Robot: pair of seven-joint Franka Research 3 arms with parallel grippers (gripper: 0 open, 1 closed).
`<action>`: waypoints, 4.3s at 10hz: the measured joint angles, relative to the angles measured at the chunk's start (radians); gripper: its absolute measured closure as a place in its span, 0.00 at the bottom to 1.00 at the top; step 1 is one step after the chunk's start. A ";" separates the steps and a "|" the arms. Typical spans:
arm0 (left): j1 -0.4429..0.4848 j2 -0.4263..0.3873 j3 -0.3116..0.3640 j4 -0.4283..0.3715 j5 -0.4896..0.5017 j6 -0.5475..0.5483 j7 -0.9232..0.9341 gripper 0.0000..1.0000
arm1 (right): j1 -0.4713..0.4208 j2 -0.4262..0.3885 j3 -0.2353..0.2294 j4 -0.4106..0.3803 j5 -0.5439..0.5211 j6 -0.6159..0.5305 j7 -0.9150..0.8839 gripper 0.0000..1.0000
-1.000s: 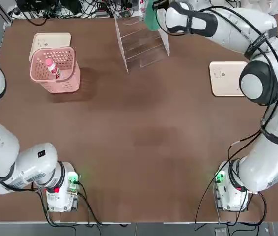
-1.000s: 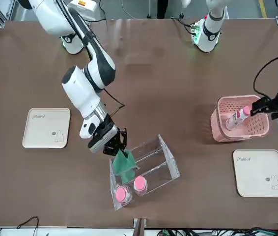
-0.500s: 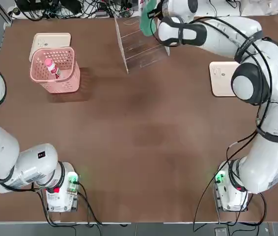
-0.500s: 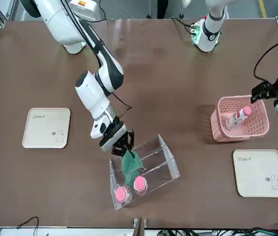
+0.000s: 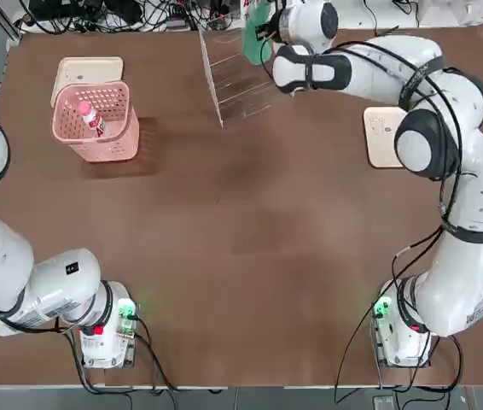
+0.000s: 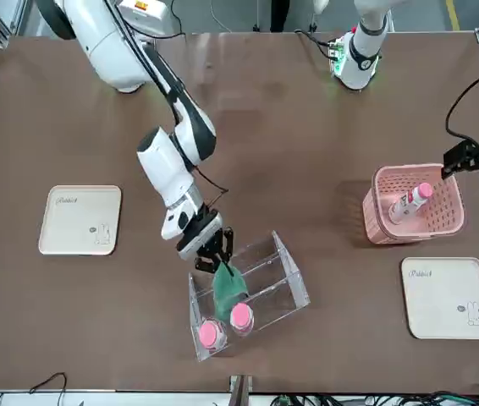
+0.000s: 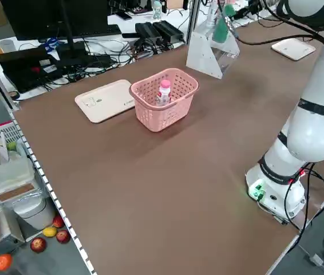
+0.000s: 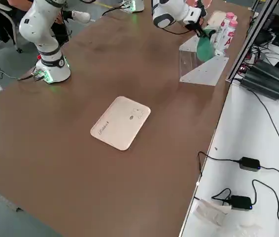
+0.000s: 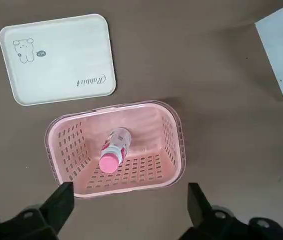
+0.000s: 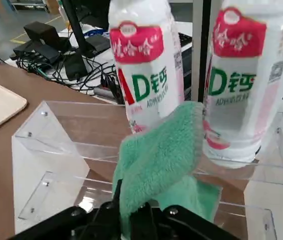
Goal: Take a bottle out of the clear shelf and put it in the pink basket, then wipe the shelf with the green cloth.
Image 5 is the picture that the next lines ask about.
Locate clear acrylic shelf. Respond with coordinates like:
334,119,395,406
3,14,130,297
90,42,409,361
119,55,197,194
198,16,296,129

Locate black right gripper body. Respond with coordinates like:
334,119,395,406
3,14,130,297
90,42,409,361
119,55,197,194
254,8,283,44

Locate black ribbed power supply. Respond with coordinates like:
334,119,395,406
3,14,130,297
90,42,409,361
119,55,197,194
27,0,106,21
103,0,141,26

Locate thin black desk cable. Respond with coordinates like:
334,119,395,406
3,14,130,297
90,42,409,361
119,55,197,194
363,0,400,36

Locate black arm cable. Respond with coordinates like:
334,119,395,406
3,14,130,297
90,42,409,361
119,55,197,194
335,36,473,405

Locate white paper boxes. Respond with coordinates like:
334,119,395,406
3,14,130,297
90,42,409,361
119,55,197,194
419,0,483,26

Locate tangled black desk cables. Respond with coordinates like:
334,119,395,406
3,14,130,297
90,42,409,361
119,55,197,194
138,0,202,32

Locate beige rabbit print tray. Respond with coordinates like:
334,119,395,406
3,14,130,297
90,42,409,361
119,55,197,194
363,106,413,169
50,56,125,108

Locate aluminium frame post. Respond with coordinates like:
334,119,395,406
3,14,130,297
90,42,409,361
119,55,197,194
0,19,24,51

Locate pink plastic basket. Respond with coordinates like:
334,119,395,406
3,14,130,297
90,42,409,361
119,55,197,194
51,80,141,163

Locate black base power cable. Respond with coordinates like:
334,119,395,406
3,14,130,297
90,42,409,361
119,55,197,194
435,331,465,393
64,313,179,396

